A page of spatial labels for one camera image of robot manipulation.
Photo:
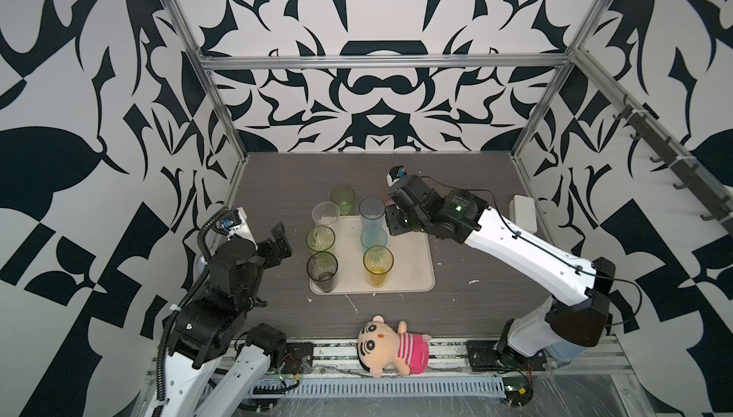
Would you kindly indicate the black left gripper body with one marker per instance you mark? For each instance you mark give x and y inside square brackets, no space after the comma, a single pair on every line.
[266,258]

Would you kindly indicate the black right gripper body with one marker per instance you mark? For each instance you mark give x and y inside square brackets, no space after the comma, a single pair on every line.
[398,219]

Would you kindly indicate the tall blue plastic cup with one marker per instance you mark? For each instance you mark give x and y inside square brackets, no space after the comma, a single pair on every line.
[372,212]

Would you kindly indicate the teal plastic cup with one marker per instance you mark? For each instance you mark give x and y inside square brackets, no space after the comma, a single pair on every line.
[373,236]

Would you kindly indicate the beige plastic tray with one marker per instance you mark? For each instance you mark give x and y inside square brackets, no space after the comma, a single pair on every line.
[412,270]

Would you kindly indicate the tall yellow plastic cup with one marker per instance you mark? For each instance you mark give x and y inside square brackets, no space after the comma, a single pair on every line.
[378,262]

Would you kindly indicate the short green plastic cup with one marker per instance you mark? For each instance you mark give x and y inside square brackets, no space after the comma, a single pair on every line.
[344,197]

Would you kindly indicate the dark grey plastic cup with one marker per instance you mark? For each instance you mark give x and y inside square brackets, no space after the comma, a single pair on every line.
[322,268]

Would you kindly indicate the clear plastic cup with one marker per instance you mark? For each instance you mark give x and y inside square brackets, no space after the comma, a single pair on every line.
[325,213]

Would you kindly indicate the tall green plastic cup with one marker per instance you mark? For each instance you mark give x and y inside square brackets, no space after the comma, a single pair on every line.
[320,238]

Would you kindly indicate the pink plastic cup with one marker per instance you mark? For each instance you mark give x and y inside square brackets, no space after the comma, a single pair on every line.
[385,198]

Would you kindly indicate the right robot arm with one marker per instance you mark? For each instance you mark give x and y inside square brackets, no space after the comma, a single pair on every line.
[575,315]

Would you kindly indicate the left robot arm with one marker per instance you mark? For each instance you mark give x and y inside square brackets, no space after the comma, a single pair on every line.
[204,324]

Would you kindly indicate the cartoon boy plush doll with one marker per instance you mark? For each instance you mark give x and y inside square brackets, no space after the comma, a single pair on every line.
[379,346]

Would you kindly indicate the light blue zip pouch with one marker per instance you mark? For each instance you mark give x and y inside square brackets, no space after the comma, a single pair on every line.
[565,351]

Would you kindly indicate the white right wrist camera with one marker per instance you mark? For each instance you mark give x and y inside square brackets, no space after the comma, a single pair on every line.
[395,174]

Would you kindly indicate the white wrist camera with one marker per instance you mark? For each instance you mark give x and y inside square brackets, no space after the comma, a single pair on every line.
[395,174]
[233,223]

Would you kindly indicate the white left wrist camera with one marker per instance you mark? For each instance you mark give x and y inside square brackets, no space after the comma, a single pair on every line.
[233,223]

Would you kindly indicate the white wall box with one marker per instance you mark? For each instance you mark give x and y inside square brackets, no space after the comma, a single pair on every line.
[522,212]

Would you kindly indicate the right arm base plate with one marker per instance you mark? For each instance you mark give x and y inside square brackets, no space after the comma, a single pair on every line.
[484,356]

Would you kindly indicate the white slotted cable duct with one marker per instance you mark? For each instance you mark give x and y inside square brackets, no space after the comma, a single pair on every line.
[411,387]

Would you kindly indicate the wall hook rail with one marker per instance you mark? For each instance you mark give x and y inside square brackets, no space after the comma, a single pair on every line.
[670,154]

